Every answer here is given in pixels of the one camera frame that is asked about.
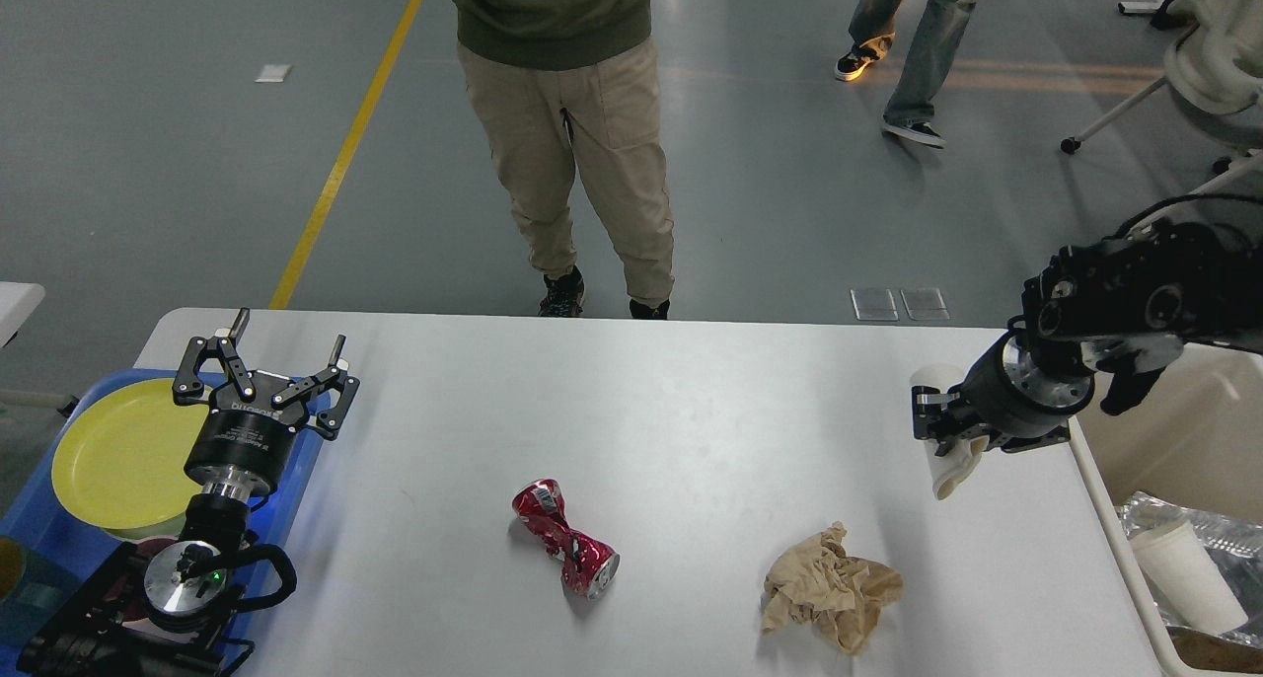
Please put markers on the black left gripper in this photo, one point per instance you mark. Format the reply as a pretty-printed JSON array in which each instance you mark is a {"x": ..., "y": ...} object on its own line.
[{"x": 247, "y": 440}]

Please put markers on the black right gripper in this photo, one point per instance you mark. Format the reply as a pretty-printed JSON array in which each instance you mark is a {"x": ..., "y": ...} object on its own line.
[{"x": 1005, "y": 395}]

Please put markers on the white paper cup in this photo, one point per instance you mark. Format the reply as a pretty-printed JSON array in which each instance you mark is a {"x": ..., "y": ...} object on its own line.
[
  {"x": 950, "y": 470},
  {"x": 1176, "y": 562}
]

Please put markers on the yellow plastic plate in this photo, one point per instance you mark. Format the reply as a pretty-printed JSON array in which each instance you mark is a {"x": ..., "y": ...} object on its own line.
[{"x": 120, "y": 464}]

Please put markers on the brown paper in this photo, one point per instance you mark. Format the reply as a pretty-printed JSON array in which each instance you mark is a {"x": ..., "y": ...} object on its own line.
[{"x": 817, "y": 582}]

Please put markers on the aluminium foil tray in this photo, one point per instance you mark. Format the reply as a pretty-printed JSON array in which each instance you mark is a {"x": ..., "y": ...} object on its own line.
[{"x": 1234, "y": 545}]

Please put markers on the dark teal mug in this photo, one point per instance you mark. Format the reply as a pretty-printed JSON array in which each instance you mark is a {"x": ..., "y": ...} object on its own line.
[{"x": 33, "y": 590}]

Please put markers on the crushed red soda can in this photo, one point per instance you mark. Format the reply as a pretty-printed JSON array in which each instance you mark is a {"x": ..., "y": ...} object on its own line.
[{"x": 588, "y": 566}]

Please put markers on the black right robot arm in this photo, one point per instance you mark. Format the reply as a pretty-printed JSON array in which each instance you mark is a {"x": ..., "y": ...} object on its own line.
[{"x": 1185, "y": 270}]

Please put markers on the pale green plate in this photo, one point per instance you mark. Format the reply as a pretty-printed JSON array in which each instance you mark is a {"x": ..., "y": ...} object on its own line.
[{"x": 169, "y": 528}]

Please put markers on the beige plastic bin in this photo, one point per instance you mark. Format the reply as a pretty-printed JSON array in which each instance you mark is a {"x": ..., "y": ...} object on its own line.
[{"x": 1194, "y": 441}]

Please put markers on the blue plastic tray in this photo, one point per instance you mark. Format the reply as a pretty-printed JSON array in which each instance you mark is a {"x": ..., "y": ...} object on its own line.
[{"x": 59, "y": 549}]

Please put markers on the white side table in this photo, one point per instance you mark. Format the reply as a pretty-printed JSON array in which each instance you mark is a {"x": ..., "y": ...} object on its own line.
[{"x": 18, "y": 301}]

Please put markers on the person in blue jeans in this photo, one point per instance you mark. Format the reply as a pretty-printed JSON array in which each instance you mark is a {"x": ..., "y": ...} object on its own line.
[{"x": 910, "y": 109}]

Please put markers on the office chair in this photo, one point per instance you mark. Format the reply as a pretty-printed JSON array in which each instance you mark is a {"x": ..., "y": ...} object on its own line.
[{"x": 1236, "y": 128}]

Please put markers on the person in green sweater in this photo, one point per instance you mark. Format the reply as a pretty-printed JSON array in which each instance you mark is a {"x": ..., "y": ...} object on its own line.
[{"x": 567, "y": 92}]

